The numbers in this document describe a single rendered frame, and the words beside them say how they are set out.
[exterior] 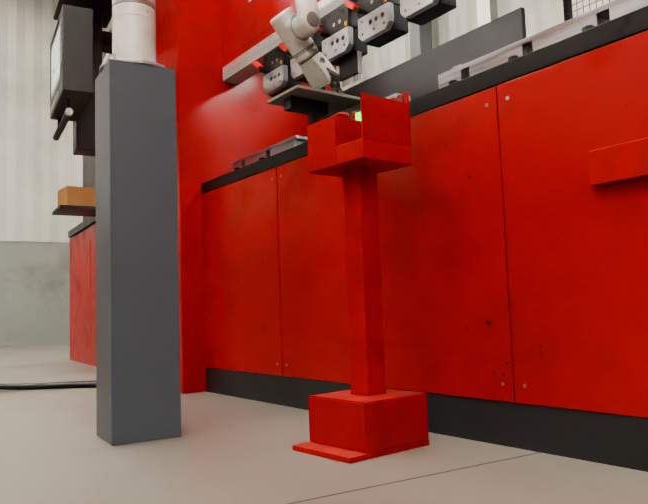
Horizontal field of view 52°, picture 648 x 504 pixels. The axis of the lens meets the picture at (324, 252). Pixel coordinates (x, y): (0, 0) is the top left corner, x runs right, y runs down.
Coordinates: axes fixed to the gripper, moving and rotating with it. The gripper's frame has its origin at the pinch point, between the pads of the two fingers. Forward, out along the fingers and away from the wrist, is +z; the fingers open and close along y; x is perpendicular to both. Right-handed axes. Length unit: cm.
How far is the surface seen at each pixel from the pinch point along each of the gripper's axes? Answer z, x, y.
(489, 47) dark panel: 20, -57, -19
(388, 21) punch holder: -11.2, -12.5, -25.6
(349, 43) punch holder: -11.1, -12.9, -5.9
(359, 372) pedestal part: 43, 80, -48
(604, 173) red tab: 28, 38, -99
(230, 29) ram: -38, -36, 76
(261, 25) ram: -32, -31, 50
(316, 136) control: -4, 47, -41
